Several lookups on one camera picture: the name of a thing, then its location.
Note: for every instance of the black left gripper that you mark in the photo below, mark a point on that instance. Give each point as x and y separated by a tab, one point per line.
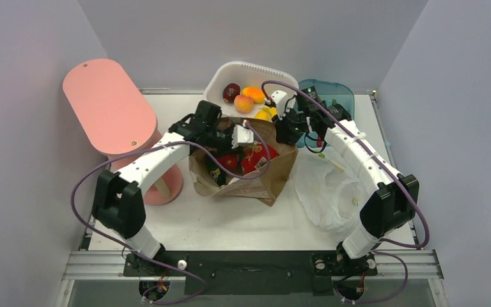
228	149

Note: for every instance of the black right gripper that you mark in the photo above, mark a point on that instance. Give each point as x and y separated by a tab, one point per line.
284	135

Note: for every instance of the orange peach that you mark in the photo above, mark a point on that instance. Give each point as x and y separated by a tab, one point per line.
243	104

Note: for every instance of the red package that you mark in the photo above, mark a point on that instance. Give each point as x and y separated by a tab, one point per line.
244	160

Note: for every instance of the brown paper grocery bag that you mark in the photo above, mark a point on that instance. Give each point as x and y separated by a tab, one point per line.
264	184

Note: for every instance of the white plastic grocery bag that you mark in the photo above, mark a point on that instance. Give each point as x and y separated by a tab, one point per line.
329	191

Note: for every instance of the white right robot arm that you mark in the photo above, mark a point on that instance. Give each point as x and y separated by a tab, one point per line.
392	197

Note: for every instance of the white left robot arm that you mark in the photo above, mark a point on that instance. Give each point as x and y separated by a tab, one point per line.
119	195

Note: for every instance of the dark green bottle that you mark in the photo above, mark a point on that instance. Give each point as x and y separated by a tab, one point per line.
216	172

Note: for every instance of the orange yellow mango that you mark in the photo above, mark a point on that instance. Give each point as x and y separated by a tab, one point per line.
255	93

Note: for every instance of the dark red plum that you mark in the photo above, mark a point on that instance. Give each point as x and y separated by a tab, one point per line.
230	92

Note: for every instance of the white plastic basket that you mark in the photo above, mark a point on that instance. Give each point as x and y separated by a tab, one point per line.
244	75

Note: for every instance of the teal transparent plastic tub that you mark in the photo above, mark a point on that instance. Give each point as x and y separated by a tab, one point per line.
330	93

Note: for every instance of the pink tiered shelf stand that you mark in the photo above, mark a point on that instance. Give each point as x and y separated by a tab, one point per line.
118	120

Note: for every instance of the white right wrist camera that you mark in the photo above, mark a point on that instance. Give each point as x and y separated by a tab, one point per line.
282	101

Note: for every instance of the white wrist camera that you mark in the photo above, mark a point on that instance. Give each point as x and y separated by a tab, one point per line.
241	136
282	101

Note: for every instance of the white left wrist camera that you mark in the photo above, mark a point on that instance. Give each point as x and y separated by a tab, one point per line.
241	136

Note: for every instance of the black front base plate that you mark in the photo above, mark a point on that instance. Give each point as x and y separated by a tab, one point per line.
252	272

